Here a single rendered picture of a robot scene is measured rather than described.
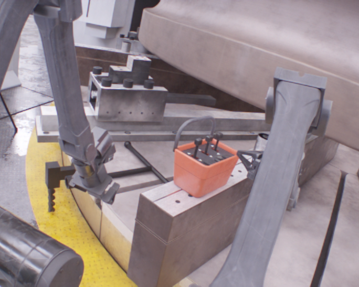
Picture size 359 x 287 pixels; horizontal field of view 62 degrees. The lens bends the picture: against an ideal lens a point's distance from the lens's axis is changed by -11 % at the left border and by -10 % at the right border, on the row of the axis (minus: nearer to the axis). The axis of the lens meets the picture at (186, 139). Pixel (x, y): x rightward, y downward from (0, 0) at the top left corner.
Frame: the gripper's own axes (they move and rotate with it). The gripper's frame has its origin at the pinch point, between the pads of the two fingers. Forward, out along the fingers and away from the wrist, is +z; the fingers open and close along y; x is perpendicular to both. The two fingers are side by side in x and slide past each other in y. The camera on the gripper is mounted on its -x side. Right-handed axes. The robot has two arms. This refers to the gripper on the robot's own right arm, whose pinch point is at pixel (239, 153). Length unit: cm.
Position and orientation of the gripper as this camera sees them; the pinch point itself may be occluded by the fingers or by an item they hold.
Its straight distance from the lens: 99.9
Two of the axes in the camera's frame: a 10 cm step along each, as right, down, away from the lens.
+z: -7.3, -4.1, 5.4
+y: -6.5, 1.7, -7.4
